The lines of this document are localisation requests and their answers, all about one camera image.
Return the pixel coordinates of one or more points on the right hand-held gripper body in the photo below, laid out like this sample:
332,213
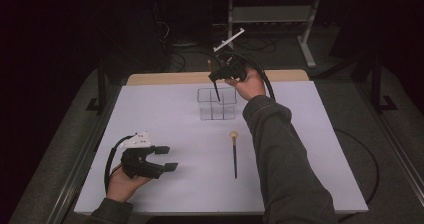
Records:
236,69

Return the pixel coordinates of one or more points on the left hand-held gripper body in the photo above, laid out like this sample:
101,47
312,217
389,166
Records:
136,165

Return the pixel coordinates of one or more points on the thin brown-tipped makeup brush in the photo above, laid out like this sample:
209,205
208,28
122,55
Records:
217,92

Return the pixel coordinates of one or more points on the clear plastic organizer box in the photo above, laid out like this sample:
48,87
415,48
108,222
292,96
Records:
216,109

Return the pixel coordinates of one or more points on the round-headed makeup brush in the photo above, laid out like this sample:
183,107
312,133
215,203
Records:
234,157

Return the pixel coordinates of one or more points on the person's right hand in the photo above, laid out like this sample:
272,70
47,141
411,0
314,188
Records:
251,84

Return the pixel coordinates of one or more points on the person's left hand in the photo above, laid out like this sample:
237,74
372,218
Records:
121,187

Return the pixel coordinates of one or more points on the white board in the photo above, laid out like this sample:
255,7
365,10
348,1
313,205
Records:
200,190

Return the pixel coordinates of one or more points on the wooden table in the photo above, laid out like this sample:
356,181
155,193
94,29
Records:
166,77

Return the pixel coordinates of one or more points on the black metal stand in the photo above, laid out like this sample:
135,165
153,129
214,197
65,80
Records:
101,84
376,84

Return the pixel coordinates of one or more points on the aluminium rail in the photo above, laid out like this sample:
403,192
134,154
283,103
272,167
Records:
396,144
76,180

